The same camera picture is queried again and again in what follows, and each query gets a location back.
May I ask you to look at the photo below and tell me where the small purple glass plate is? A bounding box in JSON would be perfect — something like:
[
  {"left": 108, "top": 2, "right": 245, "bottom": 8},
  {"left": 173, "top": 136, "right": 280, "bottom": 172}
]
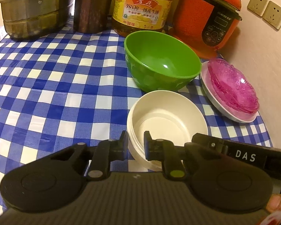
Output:
[{"left": 208, "top": 58, "right": 259, "bottom": 112}]

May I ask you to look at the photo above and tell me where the large purple glass plate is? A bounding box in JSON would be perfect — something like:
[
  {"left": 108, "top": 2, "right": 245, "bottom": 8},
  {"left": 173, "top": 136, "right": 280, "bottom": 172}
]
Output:
[{"left": 207, "top": 58, "right": 260, "bottom": 114}]

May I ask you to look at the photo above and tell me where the cream plastic bowl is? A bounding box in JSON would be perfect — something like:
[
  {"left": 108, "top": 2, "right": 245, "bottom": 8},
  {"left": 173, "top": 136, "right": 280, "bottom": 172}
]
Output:
[{"left": 127, "top": 90, "right": 208, "bottom": 171}]

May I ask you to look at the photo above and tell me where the green plastic bowl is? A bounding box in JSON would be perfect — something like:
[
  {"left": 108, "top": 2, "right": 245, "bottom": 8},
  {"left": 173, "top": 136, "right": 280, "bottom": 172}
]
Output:
[{"left": 124, "top": 31, "right": 202, "bottom": 92}]

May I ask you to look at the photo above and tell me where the person's right hand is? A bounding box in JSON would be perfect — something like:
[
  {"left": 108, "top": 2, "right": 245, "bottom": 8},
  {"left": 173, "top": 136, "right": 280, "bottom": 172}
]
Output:
[{"left": 266, "top": 194, "right": 281, "bottom": 213}]

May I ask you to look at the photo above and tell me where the white ceramic plate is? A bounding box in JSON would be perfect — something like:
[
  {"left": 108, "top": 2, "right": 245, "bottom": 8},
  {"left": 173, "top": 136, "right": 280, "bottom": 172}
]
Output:
[{"left": 200, "top": 61, "right": 259, "bottom": 123}]

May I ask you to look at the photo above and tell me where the blue white checkered tablecloth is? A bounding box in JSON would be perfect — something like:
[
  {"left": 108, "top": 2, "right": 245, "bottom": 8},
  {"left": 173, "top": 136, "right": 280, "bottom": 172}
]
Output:
[{"left": 0, "top": 18, "right": 274, "bottom": 223}]

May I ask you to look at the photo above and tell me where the red electric pressure cooker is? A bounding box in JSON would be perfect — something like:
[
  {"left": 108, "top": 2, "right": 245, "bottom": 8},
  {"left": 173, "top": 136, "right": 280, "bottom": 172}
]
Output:
[{"left": 169, "top": 0, "right": 242, "bottom": 59}]

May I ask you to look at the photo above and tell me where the stainless steel steamer pot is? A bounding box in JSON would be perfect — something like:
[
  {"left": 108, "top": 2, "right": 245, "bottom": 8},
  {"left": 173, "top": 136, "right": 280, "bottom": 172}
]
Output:
[{"left": 0, "top": 0, "right": 73, "bottom": 40}]

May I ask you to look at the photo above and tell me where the brown metal canister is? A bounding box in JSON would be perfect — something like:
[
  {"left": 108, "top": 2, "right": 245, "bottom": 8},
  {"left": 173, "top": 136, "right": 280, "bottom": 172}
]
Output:
[{"left": 73, "top": 0, "right": 112, "bottom": 34}]

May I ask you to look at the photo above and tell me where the large cooking oil bottle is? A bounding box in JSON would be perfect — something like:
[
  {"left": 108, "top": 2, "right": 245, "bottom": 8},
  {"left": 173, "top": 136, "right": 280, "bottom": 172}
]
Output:
[{"left": 112, "top": 0, "right": 173, "bottom": 37}]

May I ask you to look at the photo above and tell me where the right beige wall socket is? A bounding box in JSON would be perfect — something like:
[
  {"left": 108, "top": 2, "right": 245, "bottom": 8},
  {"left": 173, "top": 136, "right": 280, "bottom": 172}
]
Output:
[{"left": 262, "top": 1, "right": 281, "bottom": 30}]

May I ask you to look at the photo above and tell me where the beige wall socket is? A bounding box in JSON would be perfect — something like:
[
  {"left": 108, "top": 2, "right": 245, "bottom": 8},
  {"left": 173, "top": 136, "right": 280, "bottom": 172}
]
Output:
[
  {"left": 247, "top": 0, "right": 269, "bottom": 17},
  {"left": 262, "top": 1, "right": 281, "bottom": 30}
]

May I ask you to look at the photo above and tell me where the left beige wall socket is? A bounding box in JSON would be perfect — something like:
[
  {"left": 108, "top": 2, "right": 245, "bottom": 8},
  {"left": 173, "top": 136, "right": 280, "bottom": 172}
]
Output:
[{"left": 247, "top": 0, "right": 269, "bottom": 17}]

